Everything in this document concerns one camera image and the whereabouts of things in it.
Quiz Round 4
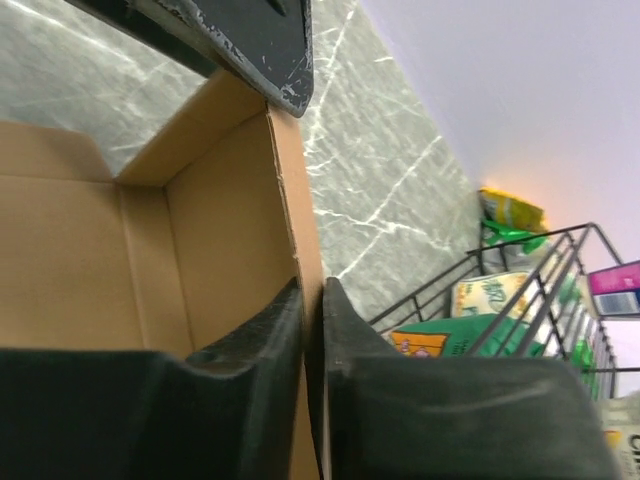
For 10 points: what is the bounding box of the black wire basket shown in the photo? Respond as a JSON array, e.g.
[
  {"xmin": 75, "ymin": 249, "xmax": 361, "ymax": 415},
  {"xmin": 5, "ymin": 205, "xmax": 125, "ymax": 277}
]
[{"xmin": 368, "ymin": 222, "xmax": 639, "ymax": 401}]

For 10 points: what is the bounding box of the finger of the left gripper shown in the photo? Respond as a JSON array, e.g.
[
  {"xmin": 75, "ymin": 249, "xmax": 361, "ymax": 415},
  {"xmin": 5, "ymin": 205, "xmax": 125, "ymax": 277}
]
[{"xmin": 71, "ymin": 0, "xmax": 314, "ymax": 118}]

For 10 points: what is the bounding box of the Chobani yogurt cup in basket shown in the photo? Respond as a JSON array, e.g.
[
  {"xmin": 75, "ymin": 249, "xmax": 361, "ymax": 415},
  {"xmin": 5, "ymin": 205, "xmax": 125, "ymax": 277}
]
[{"xmin": 600, "ymin": 391, "xmax": 639, "ymax": 480}]

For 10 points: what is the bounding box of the red white package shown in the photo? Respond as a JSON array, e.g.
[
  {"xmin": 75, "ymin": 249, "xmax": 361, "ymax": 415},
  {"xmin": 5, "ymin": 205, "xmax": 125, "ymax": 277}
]
[{"xmin": 587, "ymin": 261, "xmax": 640, "ymax": 318}]

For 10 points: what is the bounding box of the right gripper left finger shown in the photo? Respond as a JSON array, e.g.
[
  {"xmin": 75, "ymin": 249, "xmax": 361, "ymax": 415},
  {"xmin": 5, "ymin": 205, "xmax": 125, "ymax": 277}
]
[{"xmin": 1, "ymin": 282, "xmax": 302, "ymax": 479}]

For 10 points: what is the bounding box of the brown cardboard box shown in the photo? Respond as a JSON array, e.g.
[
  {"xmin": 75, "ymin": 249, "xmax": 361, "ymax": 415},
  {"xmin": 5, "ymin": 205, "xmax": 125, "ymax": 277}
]
[{"xmin": 1, "ymin": 72, "xmax": 324, "ymax": 479}]

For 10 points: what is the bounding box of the green snack bag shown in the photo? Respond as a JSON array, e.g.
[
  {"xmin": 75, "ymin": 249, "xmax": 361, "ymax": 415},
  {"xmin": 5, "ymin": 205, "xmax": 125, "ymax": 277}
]
[{"xmin": 481, "ymin": 219, "xmax": 546, "ymax": 255}]

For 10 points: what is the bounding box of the yellow snack bag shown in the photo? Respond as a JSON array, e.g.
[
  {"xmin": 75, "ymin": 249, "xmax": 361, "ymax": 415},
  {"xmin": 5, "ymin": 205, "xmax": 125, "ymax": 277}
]
[{"xmin": 479, "ymin": 187, "xmax": 547, "ymax": 233}]

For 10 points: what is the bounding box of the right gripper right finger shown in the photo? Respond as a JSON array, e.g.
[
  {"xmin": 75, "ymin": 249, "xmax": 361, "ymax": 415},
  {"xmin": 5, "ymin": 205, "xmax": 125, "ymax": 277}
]
[{"xmin": 314, "ymin": 277, "xmax": 620, "ymax": 479}]

